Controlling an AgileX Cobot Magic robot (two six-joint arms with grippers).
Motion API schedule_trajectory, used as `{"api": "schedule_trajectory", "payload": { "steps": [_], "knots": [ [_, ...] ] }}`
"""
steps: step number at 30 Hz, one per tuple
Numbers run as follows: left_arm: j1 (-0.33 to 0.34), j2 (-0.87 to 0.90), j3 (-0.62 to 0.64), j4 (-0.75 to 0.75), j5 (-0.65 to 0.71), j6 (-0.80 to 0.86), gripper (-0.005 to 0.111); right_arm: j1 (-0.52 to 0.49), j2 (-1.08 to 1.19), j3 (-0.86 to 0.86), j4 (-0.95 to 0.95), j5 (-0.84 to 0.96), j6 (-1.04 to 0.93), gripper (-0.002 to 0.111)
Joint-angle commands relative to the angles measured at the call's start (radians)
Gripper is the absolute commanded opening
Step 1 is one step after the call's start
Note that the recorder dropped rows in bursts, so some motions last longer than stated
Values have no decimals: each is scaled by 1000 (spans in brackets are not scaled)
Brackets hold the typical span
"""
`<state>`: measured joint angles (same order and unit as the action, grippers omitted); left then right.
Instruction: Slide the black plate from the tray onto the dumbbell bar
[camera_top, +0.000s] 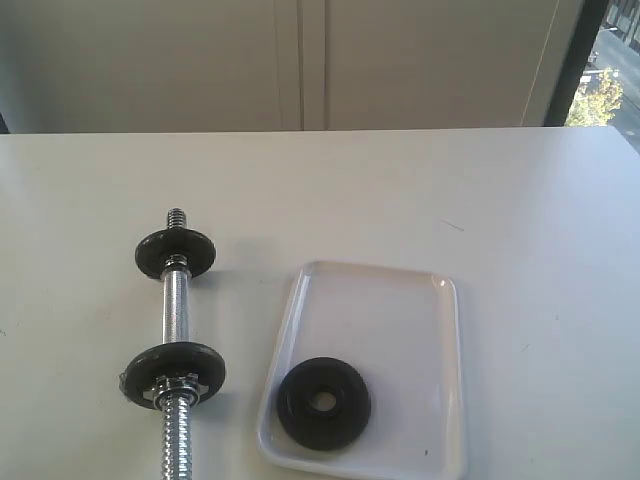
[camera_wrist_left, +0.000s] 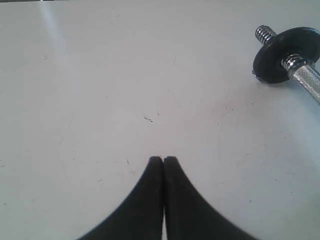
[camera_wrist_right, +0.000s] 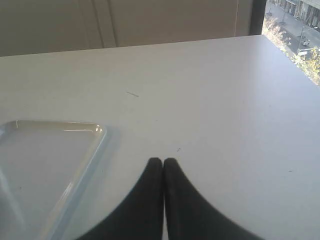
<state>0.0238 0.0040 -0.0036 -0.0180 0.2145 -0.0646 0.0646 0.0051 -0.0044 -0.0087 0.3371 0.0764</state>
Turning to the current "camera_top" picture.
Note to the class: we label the black weight plate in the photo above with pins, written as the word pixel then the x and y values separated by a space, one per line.
pixel 323 404
pixel 171 360
pixel 175 249

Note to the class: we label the chrome threaded dumbbell bar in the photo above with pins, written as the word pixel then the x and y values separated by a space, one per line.
pixel 176 460

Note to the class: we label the white rectangular plastic tray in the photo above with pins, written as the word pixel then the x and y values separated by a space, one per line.
pixel 399 330

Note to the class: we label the silver star collar nut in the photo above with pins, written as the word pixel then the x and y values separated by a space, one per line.
pixel 185 386

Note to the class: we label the black window frame post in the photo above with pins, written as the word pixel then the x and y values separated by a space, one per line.
pixel 581 42

